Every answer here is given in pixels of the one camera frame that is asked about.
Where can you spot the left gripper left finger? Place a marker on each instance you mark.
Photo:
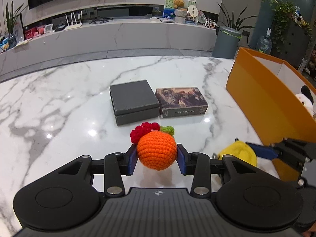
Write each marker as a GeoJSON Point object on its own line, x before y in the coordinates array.
{"type": "Point", "coordinates": [116, 165]}

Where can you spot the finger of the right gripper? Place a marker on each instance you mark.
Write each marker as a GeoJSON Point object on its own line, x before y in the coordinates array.
{"type": "Point", "coordinates": [290, 151]}

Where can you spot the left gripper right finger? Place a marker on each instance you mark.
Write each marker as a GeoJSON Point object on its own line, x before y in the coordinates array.
{"type": "Point", "coordinates": [195, 164]}

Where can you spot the orange crochet fruit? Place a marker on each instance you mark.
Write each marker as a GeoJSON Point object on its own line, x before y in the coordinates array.
{"type": "Point", "coordinates": [156, 145]}

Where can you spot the yellow tape measure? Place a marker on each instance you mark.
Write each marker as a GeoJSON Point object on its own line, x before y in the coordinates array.
{"type": "Point", "coordinates": [240, 150]}

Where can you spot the panda plush keychain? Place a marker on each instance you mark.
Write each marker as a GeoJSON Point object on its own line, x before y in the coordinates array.
{"type": "Point", "coordinates": [305, 97]}

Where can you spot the dark grey square box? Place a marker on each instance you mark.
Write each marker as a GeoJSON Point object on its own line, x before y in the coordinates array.
{"type": "Point", "coordinates": [133, 102]}

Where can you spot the illustrated card box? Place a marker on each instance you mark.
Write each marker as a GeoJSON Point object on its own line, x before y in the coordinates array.
{"type": "Point", "coordinates": [181, 102]}

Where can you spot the orange storage box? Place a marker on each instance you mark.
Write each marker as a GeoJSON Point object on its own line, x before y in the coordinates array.
{"type": "Point", "coordinates": [265, 89]}

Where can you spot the water bottle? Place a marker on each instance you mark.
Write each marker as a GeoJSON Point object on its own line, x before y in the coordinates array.
{"type": "Point", "coordinates": [264, 44]}

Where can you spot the grey trash bin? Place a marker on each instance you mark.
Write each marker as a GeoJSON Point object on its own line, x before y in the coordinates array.
{"type": "Point", "coordinates": [226, 42]}

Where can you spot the marble tv console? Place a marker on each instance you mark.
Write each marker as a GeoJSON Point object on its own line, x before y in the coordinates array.
{"type": "Point", "coordinates": [90, 42]}

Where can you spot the potted green plant right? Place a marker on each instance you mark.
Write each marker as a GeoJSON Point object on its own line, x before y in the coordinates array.
{"type": "Point", "coordinates": [231, 21]}

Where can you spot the potted green plant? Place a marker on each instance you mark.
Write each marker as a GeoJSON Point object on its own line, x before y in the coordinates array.
{"type": "Point", "coordinates": [231, 21]}
{"type": "Point", "coordinates": [11, 15]}

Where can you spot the white wifi router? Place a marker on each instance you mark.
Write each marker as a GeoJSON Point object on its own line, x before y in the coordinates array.
{"type": "Point", "coordinates": [74, 22]}

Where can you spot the potted green plant left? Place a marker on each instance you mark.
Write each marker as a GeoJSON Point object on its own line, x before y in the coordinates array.
{"type": "Point", "coordinates": [11, 15]}

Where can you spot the small teddy bear decoration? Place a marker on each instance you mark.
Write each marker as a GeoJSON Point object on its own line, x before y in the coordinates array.
{"type": "Point", "coordinates": [179, 5]}

